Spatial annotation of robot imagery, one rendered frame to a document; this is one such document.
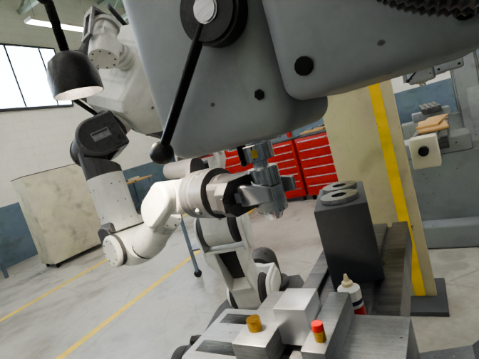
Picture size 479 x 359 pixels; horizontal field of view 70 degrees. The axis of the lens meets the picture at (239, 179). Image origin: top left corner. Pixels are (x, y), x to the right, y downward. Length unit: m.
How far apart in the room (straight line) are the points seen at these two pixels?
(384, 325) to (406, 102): 8.96
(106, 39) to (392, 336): 0.80
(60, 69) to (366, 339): 0.58
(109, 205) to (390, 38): 0.72
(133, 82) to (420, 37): 0.71
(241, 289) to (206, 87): 1.06
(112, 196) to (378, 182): 1.72
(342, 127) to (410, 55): 1.90
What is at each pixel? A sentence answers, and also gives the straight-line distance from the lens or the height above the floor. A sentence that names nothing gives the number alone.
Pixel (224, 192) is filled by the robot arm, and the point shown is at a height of 1.25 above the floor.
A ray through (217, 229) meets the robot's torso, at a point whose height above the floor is 1.02.
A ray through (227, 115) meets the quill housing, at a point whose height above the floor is 1.35.
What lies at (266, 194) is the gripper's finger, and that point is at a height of 1.24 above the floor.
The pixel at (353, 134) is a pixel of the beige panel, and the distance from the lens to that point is 2.22.
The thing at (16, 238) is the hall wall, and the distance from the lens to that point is 8.60.
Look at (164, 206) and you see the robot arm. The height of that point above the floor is 1.24.
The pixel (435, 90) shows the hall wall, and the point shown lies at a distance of 9.45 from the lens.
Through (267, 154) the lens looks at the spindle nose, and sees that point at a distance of 0.48.
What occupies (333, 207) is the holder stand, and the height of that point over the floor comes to 1.11.
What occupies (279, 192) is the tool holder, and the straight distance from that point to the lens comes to 0.49.
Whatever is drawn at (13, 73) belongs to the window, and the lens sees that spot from 9.42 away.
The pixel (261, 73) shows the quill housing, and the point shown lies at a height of 1.38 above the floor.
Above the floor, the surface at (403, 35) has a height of 1.37.
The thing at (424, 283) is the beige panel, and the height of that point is 0.11.
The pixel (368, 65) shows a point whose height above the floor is 1.35.
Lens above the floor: 1.33
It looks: 8 degrees down
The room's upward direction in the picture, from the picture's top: 16 degrees counter-clockwise
